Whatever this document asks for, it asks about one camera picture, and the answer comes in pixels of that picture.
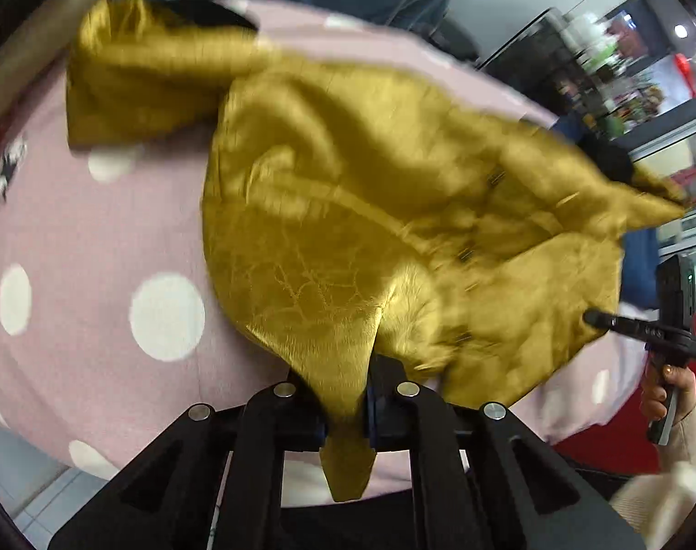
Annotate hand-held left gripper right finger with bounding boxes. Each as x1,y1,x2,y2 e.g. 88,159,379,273
362,354,647,550

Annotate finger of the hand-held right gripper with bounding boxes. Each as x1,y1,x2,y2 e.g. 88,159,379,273
584,309,661,346

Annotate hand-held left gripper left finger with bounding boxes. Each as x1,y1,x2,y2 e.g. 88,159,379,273
47,381,329,550

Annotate gold satin garment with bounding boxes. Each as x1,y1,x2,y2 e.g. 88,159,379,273
66,0,689,502

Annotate person's right forearm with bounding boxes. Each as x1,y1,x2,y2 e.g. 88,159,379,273
608,398,696,550

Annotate person's right hand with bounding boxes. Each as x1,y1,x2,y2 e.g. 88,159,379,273
640,363,696,429

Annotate navy blue garment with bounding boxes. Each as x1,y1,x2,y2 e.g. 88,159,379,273
554,115,663,310

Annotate red bed base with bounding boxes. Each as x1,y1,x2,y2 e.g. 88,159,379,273
554,349,669,476

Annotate dark cloth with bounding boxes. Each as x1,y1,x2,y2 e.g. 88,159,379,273
578,134,636,185

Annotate pink polka dot blanket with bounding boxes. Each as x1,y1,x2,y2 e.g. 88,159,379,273
0,0,652,505

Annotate black shelf rack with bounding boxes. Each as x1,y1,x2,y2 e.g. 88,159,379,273
478,7,632,141

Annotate cardboard tube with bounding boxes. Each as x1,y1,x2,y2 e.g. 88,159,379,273
0,0,113,134

